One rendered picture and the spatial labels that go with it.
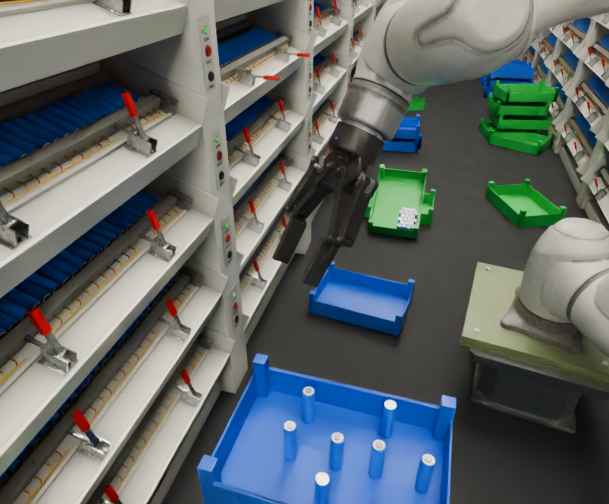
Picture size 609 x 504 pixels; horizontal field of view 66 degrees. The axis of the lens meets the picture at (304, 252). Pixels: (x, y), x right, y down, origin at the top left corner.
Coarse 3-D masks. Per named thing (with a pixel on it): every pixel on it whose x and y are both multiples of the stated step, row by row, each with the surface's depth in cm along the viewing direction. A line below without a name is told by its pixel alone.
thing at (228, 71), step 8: (280, 40) 133; (264, 48) 123; (272, 48) 127; (288, 48) 136; (248, 56) 114; (256, 56) 116; (264, 56) 122; (232, 64) 106; (240, 64) 108; (248, 64) 113; (256, 64) 116; (224, 72) 101; (232, 72) 105; (224, 80) 101
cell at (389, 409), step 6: (384, 402) 66; (390, 402) 66; (384, 408) 66; (390, 408) 65; (396, 408) 66; (384, 414) 66; (390, 414) 66; (384, 420) 67; (390, 420) 66; (384, 426) 67; (390, 426) 67; (384, 432) 68; (390, 432) 68
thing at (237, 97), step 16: (240, 16) 132; (256, 16) 139; (272, 32) 141; (288, 32) 139; (304, 48) 141; (272, 64) 123; (288, 64) 128; (256, 80) 111; (272, 80) 119; (224, 96) 91; (240, 96) 101; (256, 96) 111; (224, 112) 94; (240, 112) 105
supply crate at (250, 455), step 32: (256, 384) 74; (288, 384) 74; (320, 384) 72; (256, 416) 72; (288, 416) 72; (320, 416) 72; (352, 416) 72; (416, 416) 69; (448, 416) 65; (224, 448) 64; (256, 448) 67; (320, 448) 67; (352, 448) 67; (416, 448) 67; (448, 448) 62; (224, 480) 63; (256, 480) 63; (288, 480) 63; (352, 480) 63; (384, 480) 63; (448, 480) 58
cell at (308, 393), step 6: (306, 390) 68; (312, 390) 68; (306, 396) 68; (312, 396) 68; (306, 402) 68; (312, 402) 68; (306, 408) 69; (312, 408) 69; (306, 414) 70; (312, 414) 70; (306, 420) 70; (312, 420) 71
